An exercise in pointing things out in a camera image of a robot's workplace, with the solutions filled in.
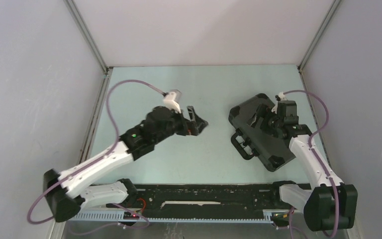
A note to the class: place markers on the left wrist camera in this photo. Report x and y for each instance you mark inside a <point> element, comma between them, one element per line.
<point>171,100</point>

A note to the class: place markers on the black poker case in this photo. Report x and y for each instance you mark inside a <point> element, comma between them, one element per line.
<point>249,139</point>

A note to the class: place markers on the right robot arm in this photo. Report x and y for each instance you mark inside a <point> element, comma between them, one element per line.
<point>331,204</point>

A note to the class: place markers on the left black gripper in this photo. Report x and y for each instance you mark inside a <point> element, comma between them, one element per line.
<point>188,127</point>

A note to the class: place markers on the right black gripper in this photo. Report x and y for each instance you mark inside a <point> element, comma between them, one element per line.
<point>275,114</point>

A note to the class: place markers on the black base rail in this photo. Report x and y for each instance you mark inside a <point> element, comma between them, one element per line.
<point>207,201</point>

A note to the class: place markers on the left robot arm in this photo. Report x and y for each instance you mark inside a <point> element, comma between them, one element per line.
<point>70,191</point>

